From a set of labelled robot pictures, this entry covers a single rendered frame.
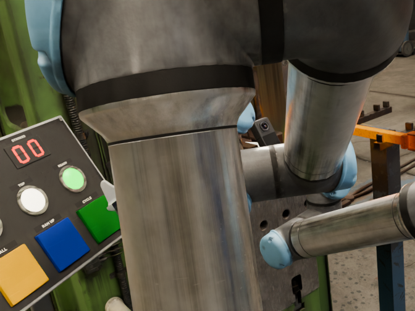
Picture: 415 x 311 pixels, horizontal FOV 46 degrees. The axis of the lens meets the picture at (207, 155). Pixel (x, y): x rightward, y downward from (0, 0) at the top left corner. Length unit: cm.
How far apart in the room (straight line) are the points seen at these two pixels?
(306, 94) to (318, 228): 51
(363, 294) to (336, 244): 151
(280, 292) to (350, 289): 97
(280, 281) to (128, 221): 119
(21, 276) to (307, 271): 93
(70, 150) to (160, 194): 73
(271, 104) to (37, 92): 73
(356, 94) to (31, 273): 62
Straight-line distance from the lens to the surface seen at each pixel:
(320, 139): 50
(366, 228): 83
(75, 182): 97
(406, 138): 131
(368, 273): 254
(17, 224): 89
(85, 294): 138
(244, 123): 69
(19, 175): 93
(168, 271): 29
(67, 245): 91
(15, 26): 119
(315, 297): 162
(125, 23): 27
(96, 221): 96
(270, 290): 146
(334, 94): 41
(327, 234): 89
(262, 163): 64
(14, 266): 86
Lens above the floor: 138
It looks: 18 degrees down
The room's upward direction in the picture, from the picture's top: 10 degrees counter-clockwise
